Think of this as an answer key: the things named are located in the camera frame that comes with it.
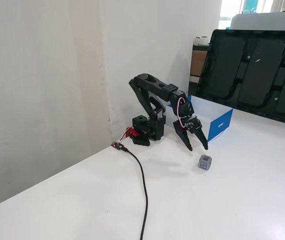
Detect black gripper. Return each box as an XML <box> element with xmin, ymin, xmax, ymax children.
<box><xmin>173</xmin><ymin>114</ymin><xmax>209</xmax><ymax>152</ymax></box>

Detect gray cube block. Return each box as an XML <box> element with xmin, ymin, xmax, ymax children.
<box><xmin>197</xmin><ymin>154</ymin><xmax>213</xmax><ymax>172</ymax></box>

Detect blue and white cardboard box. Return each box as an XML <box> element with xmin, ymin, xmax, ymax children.
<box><xmin>166</xmin><ymin>95</ymin><xmax>234</xmax><ymax>144</ymax></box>

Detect brown cardboard box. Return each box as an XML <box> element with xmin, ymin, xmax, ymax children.
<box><xmin>190</xmin><ymin>49</ymin><xmax>208</xmax><ymax>77</ymax></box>

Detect small controller board red LED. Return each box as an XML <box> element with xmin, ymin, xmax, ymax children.
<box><xmin>110</xmin><ymin>141</ymin><xmax>126</xmax><ymax>151</ymax></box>

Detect large black plastic tray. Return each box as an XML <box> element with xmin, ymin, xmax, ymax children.
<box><xmin>197</xmin><ymin>28</ymin><xmax>285</xmax><ymax>129</ymax></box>

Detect translucent white plastic container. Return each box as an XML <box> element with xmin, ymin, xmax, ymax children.
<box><xmin>230</xmin><ymin>10</ymin><xmax>285</xmax><ymax>32</ymax></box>

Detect white red servo wire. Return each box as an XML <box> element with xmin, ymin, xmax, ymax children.
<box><xmin>176</xmin><ymin>96</ymin><xmax>188</xmax><ymax>129</ymax></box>

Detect thin board-to-base wire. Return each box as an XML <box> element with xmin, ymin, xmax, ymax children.
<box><xmin>116</xmin><ymin>129</ymin><xmax>131</xmax><ymax>145</ymax></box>

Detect black power cable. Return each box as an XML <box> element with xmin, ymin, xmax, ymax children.
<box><xmin>121</xmin><ymin>145</ymin><xmax>150</xmax><ymax>240</ymax></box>

